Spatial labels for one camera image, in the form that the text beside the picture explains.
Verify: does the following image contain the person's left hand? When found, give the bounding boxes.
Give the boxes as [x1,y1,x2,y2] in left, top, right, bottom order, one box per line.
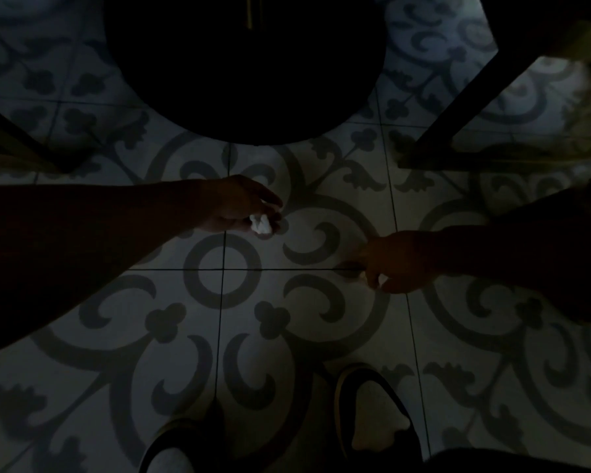
[196,174,285,236]

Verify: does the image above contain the person's right hand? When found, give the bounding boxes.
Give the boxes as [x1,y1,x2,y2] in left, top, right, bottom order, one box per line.
[356,229,443,295]

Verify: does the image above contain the black round table base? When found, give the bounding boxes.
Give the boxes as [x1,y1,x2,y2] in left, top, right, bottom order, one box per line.
[103,0,388,146]

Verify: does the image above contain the person's dark trousers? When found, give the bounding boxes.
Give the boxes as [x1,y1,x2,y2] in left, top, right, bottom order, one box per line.
[423,445,591,473]

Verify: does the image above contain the black and white sneaker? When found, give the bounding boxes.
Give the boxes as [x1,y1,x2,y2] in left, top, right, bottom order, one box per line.
[333,363,426,462]
[137,402,229,473]

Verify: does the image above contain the person's right forearm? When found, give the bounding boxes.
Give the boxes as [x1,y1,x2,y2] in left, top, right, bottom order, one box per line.
[433,171,591,326]

